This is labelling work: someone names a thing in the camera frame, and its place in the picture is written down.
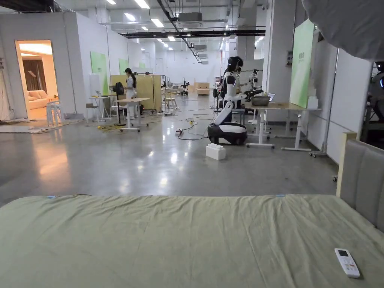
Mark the white block brick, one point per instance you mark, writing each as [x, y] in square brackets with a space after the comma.
[215, 151]

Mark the white humanoid robot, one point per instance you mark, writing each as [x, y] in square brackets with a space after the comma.
[228, 114]

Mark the small wooden standing desk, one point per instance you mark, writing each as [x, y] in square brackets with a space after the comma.
[131, 112]

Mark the black standing fan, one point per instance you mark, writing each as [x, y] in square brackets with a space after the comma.
[118, 99]

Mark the bed with pale green sheet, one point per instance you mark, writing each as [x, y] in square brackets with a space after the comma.
[180, 240]

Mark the stack of white stools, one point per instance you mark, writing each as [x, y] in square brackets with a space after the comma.
[54, 113]

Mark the beige sofa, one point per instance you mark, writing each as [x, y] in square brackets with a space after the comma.
[36, 99]

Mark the grey padded headboard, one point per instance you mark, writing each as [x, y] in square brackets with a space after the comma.
[364, 177]

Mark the dark robot with blue light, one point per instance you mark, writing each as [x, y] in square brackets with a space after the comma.
[376, 90]

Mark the white remote control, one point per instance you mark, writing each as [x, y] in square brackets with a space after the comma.
[347, 262]

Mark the white garment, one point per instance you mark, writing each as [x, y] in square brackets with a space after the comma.
[348, 24]

